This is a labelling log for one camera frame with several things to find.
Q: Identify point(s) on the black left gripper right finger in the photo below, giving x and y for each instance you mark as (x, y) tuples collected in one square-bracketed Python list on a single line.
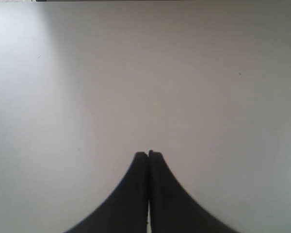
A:
[(172, 209)]

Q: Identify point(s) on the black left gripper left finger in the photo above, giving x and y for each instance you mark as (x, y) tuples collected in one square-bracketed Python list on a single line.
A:
[(125, 210)]

